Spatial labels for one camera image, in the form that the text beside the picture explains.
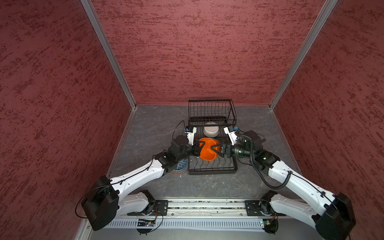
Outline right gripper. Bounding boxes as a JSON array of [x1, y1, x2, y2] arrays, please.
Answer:
[[210, 139, 254, 159]]

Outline orange bowl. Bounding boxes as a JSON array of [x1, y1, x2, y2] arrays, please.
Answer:
[[199, 138, 221, 161]]

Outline white bowl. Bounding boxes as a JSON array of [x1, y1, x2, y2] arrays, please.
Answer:
[[203, 122, 220, 138]]

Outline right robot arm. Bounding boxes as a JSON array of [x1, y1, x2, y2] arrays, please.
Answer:
[[205, 131, 356, 240]]

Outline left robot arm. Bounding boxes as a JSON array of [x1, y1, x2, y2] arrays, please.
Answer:
[[79, 135, 206, 231]]

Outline blue patterned bowl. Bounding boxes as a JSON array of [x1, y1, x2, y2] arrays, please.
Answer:
[[171, 157, 189, 175]]

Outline left aluminium corner profile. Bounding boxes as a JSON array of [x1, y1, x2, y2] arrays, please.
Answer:
[[81, 0, 137, 111]]

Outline aluminium corner profile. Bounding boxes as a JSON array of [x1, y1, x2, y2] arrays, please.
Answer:
[[81, 0, 137, 111], [269, 0, 338, 112]]

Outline right aluminium corner profile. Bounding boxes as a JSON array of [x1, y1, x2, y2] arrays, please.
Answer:
[[269, 0, 338, 112]]

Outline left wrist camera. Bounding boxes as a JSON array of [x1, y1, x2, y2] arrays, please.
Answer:
[[185, 127, 197, 146]]

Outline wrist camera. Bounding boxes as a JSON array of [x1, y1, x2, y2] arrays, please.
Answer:
[[224, 126, 238, 146], [185, 127, 197, 146]]

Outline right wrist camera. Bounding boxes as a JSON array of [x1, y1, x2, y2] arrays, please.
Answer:
[[224, 126, 238, 146]]

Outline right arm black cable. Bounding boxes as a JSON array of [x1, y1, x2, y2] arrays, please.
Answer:
[[236, 133, 293, 190]]

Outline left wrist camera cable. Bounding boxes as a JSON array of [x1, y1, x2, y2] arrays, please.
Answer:
[[172, 119, 187, 140]]

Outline black wire dish rack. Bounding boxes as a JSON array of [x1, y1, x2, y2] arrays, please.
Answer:
[[188, 99, 238, 176]]

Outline aluminium mounting rail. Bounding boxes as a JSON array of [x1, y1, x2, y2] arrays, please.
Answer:
[[86, 197, 328, 218]]

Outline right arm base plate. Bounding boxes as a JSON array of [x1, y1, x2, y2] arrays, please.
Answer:
[[245, 200, 276, 218]]

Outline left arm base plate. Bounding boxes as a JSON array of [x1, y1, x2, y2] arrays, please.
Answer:
[[127, 200, 169, 216]]

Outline perforated cable duct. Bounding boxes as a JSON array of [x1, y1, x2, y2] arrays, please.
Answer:
[[106, 218, 265, 232]]

